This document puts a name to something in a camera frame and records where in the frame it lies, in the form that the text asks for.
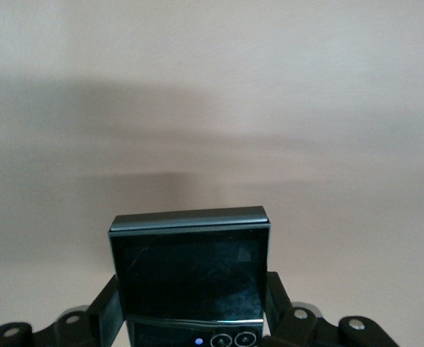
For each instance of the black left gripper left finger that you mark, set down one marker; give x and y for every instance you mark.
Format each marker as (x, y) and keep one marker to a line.
(103, 318)

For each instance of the black flip phone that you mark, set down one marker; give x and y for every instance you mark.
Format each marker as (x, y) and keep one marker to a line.
(190, 274)

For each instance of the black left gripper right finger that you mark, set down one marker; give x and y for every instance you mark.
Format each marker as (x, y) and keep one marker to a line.
(280, 318)

